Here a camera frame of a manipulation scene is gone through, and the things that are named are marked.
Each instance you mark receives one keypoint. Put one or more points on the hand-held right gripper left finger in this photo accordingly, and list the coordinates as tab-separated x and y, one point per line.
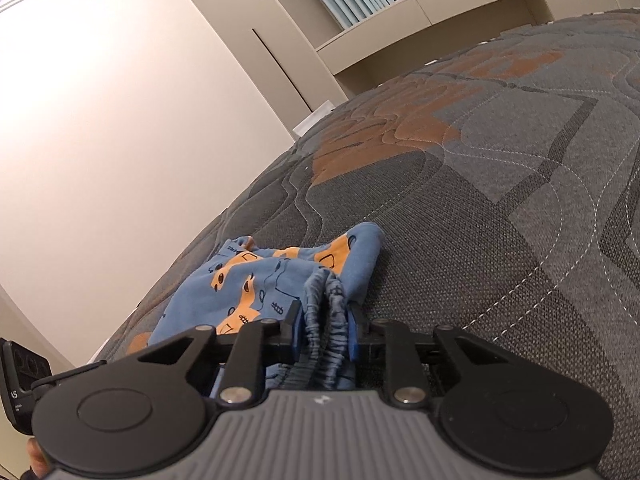
295	327

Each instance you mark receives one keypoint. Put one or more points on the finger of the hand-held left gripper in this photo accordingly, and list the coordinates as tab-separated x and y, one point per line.
65	376

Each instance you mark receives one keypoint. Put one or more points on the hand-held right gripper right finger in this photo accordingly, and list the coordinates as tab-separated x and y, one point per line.
355	335

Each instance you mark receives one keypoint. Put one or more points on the blue pants with orange print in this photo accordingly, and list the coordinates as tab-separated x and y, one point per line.
260	285

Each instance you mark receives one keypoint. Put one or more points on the person's left hand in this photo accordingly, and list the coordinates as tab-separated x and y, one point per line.
36	457

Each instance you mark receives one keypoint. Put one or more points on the grey and brown quilted bed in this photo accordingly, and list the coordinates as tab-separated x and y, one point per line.
500	210

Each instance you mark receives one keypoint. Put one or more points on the beige wardrobe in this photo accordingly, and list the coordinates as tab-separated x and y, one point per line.
300	25

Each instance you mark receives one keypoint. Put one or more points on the beige window cabinet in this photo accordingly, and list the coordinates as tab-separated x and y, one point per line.
450	15

